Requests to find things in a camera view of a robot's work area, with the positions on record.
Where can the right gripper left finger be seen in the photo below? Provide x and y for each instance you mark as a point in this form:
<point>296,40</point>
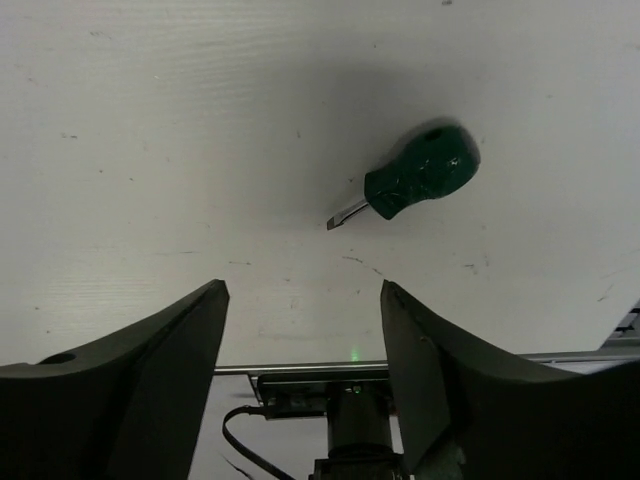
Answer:
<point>126,406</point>

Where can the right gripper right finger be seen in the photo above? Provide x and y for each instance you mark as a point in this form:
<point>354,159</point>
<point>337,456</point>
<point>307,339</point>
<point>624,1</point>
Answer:
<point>470,410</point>

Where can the green stubby phillips screwdriver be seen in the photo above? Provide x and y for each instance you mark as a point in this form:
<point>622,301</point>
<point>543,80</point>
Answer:
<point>432,165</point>

